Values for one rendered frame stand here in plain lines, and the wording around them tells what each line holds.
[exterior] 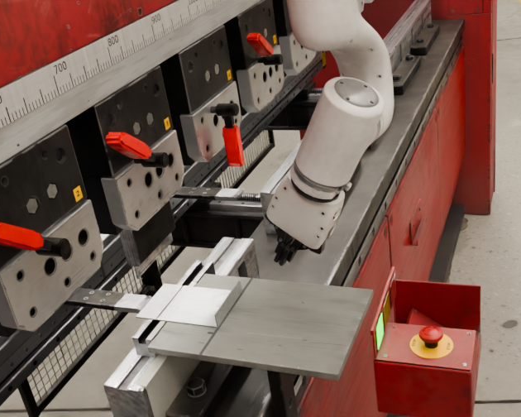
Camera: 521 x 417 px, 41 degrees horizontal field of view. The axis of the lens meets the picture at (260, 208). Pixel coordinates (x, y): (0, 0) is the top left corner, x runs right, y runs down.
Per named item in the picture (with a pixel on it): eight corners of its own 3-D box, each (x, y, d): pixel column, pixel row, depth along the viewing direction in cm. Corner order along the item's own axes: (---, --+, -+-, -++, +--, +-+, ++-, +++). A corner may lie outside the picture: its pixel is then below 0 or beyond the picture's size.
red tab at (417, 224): (418, 246, 191) (417, 223, 188) (410, 245, 191) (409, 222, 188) (427, 219, 203) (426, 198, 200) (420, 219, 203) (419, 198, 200)
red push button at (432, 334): (442, 357, 116) (441, 339, 115) (418, 353, 118) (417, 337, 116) (445, 342, 119) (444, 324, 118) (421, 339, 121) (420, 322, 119)
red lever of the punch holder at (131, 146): (126, 128, 74) (170, 155, 82) (93, 128, 75) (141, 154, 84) (123, 145, 73) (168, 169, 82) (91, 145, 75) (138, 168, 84)
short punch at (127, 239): (144, 279, 92) (127, 216, 88) (131, 278, 93) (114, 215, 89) (179, 241, 100) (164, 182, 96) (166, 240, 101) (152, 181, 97)
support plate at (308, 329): (338, 381, 83) (337, 374, 82) (148, 352, 93) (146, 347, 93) (374, 294, 97) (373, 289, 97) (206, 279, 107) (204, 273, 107)
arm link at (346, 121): (318, 136, 104) (284, 161, 97) (349, 63, 95) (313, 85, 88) (364, 168, 101) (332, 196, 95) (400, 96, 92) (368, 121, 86)
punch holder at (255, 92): (255, 116, 115) (240, 16, 108) (209, 117, 118) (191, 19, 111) (285, 87, 127) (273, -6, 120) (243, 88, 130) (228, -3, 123)
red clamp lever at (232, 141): (244, 169, 102) (233, 105, 98) (218, 168, 104) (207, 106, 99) (248, 164, 104) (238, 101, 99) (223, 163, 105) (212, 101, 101)
